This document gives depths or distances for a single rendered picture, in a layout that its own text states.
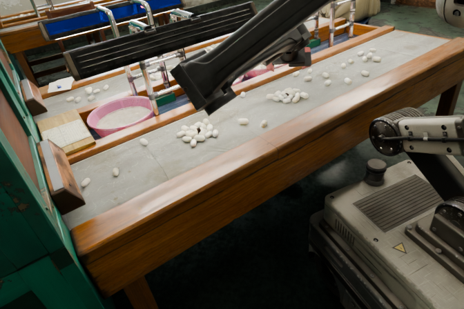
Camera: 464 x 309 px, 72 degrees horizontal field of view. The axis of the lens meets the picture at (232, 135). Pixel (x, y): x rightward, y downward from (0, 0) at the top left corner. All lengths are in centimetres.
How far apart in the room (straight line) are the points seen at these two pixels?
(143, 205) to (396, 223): 79
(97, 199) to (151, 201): 18
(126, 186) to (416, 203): 95
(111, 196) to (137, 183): 8
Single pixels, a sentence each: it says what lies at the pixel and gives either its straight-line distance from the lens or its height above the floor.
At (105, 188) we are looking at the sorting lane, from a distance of 101.
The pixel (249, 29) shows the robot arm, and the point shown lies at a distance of 49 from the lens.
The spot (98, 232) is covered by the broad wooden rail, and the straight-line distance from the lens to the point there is 85.
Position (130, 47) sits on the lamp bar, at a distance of 97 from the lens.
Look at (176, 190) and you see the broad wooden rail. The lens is 88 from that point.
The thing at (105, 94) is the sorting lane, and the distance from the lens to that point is 164.
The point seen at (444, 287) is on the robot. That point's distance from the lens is 109.
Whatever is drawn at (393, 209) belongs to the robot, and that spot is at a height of 48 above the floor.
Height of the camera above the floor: 133
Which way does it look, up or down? 33 degrees down
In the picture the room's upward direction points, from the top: 8 degrees counter-clockwise
